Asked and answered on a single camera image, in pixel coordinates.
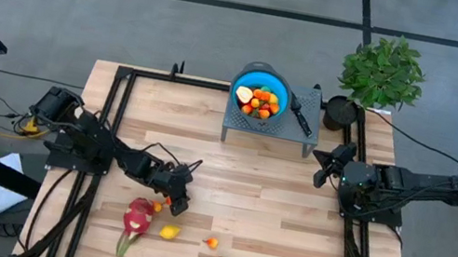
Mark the blue collapsible colander bowl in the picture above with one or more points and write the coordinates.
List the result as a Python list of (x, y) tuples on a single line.
[(240, 76)]

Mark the red apple half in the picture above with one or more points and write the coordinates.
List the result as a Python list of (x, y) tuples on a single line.
[(244, 95)]

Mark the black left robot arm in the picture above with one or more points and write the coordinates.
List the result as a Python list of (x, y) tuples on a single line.
[(94, 142)]

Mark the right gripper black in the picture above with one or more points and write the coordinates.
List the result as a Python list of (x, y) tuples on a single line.
[(357, 177)]

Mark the black knife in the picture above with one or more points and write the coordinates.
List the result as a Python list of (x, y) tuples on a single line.
[(302, 115)]

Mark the pink dragon fruit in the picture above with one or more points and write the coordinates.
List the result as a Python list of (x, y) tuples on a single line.
[(137, 218)]

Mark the small orange pear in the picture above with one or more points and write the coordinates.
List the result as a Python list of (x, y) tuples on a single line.
[(212, 243), (263, 114)]

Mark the small orange peach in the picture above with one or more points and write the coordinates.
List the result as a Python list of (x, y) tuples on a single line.
[(168, 201), (265, 96), (257, 93), (247, 109), (156, 206), (274, 108), (255, 103)]

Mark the green potted artificial plant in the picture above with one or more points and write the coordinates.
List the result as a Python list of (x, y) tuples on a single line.
[(383, 73)]

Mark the grey perforated metal shelf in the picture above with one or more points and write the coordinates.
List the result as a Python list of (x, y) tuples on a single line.
[(299, 133)]

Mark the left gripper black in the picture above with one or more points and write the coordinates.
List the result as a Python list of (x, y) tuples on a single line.
[(174, 182)]

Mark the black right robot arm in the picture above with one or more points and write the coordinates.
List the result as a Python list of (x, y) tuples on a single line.
[(427, 184)]

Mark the green avocado half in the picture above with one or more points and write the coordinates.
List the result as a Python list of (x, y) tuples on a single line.
[(266, 89)]

